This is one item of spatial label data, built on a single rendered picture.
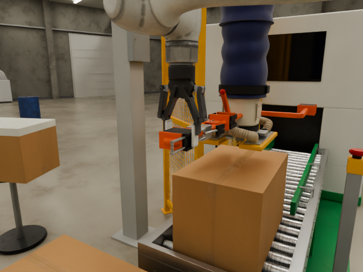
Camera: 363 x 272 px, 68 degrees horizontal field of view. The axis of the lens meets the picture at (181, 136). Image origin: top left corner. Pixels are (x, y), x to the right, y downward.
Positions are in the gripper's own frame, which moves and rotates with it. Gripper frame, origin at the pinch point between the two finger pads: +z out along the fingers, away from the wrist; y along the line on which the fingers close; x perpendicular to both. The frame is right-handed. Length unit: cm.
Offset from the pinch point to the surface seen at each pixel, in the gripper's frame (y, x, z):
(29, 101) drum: 675, -353, 57
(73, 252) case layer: 64, -6, 67
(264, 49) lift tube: -9, -55, -28
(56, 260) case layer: 65, 2, 67
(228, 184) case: -4.2, -30.6, 25.9
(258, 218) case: -17, -30, 37
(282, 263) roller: -25, -51, 68
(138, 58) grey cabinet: 90, -93, -28
